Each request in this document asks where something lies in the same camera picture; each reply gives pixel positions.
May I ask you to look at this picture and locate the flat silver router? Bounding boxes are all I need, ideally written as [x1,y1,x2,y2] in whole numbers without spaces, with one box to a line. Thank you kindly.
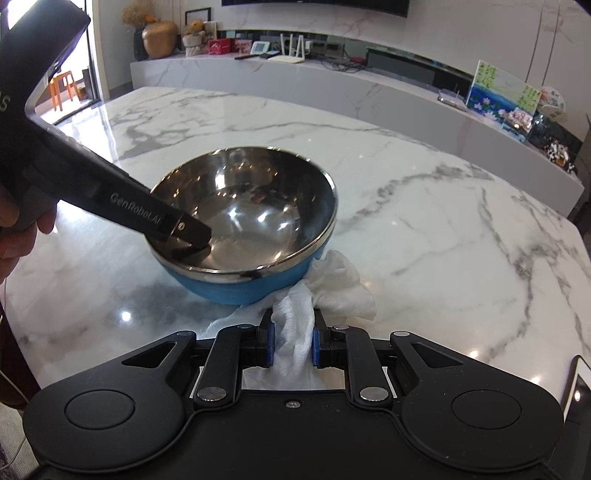
[438,83,467,109]

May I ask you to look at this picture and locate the black soundbar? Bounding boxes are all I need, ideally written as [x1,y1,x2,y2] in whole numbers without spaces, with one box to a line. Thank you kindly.
[366,47,437,81]

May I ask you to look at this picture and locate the lotus pond painting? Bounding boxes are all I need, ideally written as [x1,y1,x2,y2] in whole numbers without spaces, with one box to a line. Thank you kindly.
[465,60,542,123]

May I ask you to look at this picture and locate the dried flowers in dark vase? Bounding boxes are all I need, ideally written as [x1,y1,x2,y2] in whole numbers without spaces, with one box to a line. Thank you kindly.
[122,0,160,62]

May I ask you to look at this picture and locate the small photo frame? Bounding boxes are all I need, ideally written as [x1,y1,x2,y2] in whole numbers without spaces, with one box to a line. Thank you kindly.
[500,107,532,141]

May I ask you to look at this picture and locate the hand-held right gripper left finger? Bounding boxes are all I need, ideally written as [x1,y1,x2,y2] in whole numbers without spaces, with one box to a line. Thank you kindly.
[119,308,277,408]

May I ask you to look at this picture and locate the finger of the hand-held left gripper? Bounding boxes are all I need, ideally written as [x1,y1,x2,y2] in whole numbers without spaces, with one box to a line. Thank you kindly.
[164,213,213,252]

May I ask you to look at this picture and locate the brown teddy bear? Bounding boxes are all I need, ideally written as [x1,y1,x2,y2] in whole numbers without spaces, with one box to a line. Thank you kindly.
[181,19,207,57]

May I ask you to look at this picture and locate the black television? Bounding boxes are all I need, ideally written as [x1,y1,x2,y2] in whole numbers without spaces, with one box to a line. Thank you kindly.
[222,0,411,18]

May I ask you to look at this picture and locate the golden round vase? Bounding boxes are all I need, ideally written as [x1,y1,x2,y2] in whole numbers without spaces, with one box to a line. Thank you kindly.
[141,21,180,59]

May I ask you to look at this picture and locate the black cable tangle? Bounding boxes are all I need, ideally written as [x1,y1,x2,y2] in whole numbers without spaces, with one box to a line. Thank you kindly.
[318,55,370,75]

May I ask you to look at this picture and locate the person's left hand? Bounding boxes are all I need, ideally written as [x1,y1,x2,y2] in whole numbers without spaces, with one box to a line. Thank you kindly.
[0,185,58,287]

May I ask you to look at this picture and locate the framed picture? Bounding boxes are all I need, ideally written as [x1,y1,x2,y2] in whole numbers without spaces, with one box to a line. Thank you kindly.
[185,7,213,28]

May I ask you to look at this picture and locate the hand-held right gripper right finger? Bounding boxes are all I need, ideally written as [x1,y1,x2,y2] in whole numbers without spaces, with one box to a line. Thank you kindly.
[313,308,467,408]

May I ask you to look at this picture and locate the white router with antennas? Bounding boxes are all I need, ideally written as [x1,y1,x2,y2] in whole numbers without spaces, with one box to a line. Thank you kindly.
[268,34,311,64]

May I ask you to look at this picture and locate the white cloth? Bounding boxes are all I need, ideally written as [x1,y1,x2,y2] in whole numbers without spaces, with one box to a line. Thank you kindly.
[203,249,377,391]

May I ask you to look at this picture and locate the blue steel bowl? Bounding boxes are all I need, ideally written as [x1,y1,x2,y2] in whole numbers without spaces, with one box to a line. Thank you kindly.
[148,146,339,306]

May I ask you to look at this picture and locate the white smartphone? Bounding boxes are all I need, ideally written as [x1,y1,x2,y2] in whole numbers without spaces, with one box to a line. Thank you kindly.
[560,354,591,455]

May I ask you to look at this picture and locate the round paper fan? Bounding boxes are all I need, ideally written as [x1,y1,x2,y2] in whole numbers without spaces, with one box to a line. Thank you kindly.
[538,87,570,121]

